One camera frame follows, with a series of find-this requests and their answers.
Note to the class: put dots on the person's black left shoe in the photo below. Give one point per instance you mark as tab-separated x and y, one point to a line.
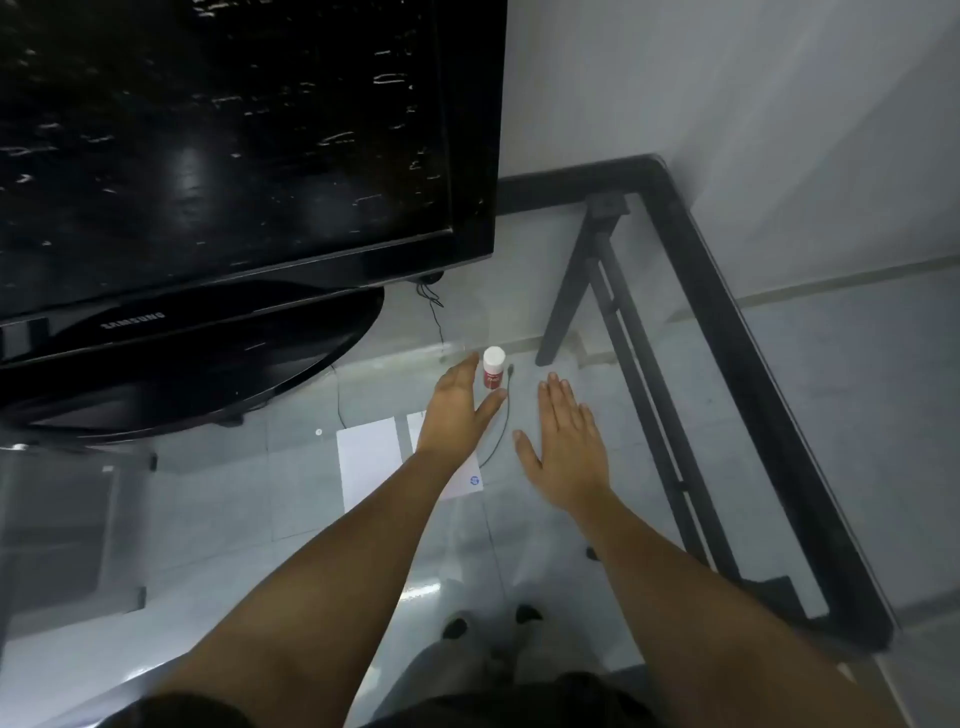
454	628

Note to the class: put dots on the person's right little finger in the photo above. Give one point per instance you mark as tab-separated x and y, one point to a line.
591	431

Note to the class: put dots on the person's left forearm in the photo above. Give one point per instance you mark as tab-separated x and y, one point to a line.
315	600

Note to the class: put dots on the person's black shirt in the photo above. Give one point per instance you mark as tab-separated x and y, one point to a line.
525	709

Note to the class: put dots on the person's left thumb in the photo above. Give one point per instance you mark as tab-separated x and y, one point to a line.
493	405

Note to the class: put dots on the black metal table frame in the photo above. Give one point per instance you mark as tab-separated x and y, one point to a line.
742	360

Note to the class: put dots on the black flat screen television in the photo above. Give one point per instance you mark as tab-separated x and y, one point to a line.
225	150

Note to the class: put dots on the person's black shoe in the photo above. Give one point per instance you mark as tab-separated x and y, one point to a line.
454	628
527	614

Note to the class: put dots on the person's right hand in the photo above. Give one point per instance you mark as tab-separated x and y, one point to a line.
570	457

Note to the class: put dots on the small white bottle red label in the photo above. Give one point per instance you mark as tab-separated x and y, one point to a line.
493	369

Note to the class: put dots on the person's black right shoe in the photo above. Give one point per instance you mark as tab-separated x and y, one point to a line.
527	614

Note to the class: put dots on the person's right forearm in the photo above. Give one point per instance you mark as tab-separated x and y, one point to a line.
712	622

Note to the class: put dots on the person's right middle finger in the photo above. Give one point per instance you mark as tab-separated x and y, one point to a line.
560	401

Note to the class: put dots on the person's left hand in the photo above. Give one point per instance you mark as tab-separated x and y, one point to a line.
454	416

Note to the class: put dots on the white box with blue logo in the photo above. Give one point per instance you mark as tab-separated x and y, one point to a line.
367	465

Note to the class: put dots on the lower glass shelf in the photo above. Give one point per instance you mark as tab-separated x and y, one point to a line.
60	525

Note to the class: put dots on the person's right thumb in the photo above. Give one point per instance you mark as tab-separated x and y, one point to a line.
525	450

